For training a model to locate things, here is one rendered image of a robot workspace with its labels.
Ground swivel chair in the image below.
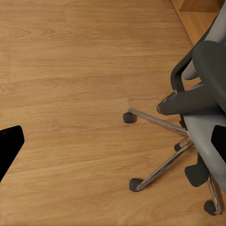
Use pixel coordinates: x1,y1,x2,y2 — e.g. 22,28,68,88
123,1,226,216

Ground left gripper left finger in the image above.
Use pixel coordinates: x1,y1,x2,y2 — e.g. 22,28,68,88
0,125,24,181

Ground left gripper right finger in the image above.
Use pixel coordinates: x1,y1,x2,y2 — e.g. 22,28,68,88
211,125,226,163

